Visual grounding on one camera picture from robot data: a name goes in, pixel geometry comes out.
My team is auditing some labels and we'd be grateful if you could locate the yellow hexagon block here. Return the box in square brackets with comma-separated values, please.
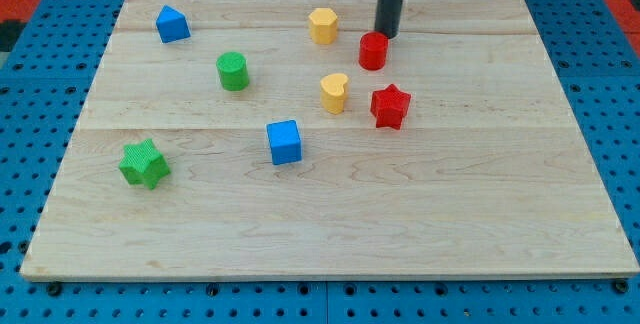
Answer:
[308, 8, 338, 45]

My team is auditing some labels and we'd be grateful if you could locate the yellow heart block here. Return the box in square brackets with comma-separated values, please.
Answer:
[320, 73, 349, 114]

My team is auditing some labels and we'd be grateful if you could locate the red cylinder block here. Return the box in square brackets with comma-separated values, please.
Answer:
[358, 31, 389, 71]

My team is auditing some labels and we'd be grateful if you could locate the red star block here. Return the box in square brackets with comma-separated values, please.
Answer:
[370, 84, 411, 130]

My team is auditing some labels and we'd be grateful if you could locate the green cylinder block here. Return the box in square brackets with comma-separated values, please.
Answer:
[216, 51, 249, 91]

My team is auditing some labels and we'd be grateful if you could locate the blue cube block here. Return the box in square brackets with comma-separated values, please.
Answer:
[266, 120, 302, 165]

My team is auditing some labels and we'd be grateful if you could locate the wooden board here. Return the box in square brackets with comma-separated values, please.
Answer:
[20, 0, 639, 282]

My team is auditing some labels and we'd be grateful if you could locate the blue triangle block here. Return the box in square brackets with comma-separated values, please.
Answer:
[155, 5, 191, 43]

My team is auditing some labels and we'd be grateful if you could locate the green star block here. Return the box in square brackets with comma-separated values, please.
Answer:
[119, 138, 171, 190]

